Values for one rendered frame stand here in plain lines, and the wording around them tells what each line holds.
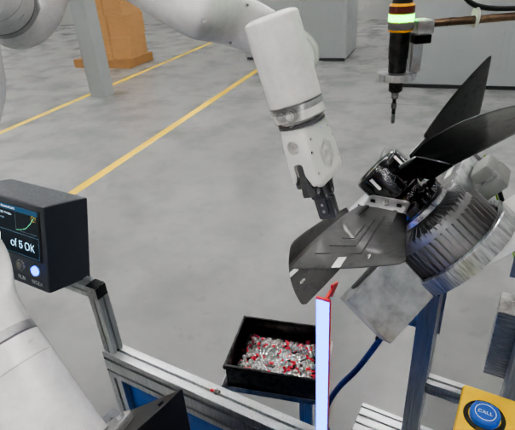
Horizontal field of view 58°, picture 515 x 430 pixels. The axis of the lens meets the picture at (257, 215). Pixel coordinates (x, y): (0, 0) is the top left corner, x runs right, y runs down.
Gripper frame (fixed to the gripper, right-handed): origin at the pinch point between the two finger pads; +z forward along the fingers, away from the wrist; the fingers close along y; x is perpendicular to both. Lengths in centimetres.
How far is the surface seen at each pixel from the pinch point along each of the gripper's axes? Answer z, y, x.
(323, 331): 16.2, -12.8, 0.0
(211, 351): 99, 60, 117
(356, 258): 10.1, -0.3, -2.9
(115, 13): -140, 563, 603
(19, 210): -13, -18, 59
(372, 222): 10.0, 12.8, -1.4
